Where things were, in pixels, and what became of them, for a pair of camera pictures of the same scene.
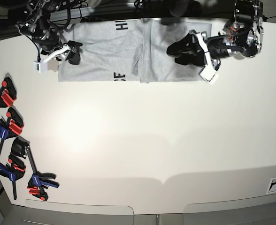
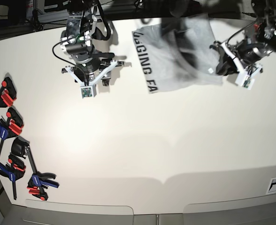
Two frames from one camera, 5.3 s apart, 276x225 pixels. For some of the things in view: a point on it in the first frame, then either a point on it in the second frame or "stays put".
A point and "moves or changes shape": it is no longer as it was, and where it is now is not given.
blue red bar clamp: [40, 181] stays put
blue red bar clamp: [15, 168] stays put
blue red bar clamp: [12, 125] stays put
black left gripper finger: [190, 44] -> [226, 65]
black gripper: [50, 45] -> [92, 69]
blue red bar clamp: [3, 97] stays put
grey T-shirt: [133, 50] moves or changes shape
